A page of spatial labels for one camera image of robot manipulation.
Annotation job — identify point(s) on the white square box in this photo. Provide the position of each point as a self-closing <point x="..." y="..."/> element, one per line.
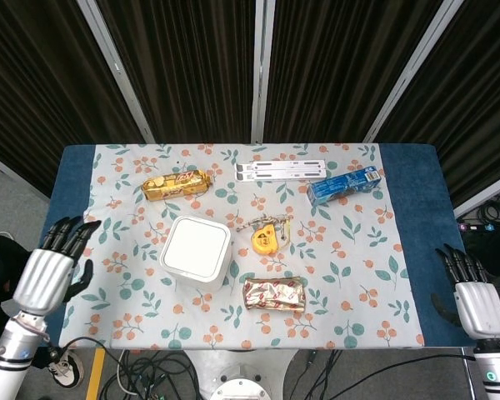
<point x="200" y="284"/>

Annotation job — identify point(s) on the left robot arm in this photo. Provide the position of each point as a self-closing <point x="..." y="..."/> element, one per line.
<point x="12" y="354"/>

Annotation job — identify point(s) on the yellow gold biscuit package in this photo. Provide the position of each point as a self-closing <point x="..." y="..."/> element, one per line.
<point x="175" y="185"/>

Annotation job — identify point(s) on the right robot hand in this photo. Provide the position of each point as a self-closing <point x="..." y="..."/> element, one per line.
<point x="481" y="308"/>

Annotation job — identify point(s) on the white and black sneaker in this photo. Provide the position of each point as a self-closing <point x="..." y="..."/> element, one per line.
<point x="66" y="371"/>

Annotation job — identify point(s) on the blue snack package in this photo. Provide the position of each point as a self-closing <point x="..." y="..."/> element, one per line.
<point x="341" y="187"/>

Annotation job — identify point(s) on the yellow tape measure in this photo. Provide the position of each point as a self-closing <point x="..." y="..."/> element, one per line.
<point x="263" y="242"/>

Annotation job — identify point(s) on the floral fruit print tablecloth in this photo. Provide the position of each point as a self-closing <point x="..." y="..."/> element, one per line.
<point x="337" y="291"/>

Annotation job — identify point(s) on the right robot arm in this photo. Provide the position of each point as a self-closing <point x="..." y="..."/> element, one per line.
<point x="493" y="371"/>

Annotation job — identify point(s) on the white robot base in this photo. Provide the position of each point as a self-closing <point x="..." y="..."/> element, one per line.
<point x="241" y="375"/>

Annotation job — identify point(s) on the black trouser leg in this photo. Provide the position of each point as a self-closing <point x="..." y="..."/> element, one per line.
<point x="0" y="266"/>

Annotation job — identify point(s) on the white folding laptop stand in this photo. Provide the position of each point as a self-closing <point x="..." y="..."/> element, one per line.
<point x="281" y="171"/>

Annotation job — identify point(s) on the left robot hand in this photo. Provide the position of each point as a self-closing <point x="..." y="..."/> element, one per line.
<point x="43" y="279"/>

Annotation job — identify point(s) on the blue table cover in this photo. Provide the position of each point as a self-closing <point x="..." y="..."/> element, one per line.
<point x="421" y="187"/>

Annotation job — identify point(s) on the gold wrapper package red labels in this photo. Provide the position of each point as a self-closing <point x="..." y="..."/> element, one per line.
<point x="275" y="293"/>

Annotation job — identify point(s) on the dark corrugated partition panel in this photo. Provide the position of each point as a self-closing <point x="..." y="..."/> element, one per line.
<point x="191" y="62"/>
<point x="46" y="83"/>
<point x="337" y="62"/>
<point x="483" y="83"/>

